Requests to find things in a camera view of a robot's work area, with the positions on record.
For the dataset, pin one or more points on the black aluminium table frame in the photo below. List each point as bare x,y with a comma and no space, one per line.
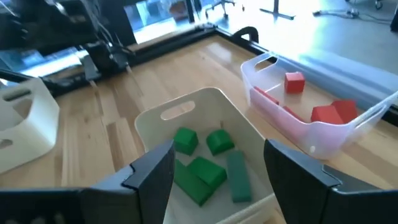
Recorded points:
174,46

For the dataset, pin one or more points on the small red wooden cube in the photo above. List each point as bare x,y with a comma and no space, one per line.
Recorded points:
294,82

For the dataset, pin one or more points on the black arched frame clamp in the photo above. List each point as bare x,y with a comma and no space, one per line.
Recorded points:
245,29

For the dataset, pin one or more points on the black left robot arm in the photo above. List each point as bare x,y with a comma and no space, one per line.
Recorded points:
46,25

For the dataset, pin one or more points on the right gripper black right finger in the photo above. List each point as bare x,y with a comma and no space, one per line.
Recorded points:
304,196

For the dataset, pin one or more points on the small off-white plastic bin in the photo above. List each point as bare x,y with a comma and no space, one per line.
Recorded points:
217,105

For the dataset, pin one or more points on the clear plastic bin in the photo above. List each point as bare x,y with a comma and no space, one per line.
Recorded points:
311,140

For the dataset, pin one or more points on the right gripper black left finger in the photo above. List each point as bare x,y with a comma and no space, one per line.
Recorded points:
140,196

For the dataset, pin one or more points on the black floor stand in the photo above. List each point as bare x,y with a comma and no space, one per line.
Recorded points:
276,12

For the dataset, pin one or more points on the green wooden cube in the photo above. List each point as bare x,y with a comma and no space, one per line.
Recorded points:
185,140
206,171

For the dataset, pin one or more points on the office chair base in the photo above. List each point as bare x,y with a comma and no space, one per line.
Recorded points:
221,5

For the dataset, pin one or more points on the large white plastic bin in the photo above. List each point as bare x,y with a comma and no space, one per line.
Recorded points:
31,130

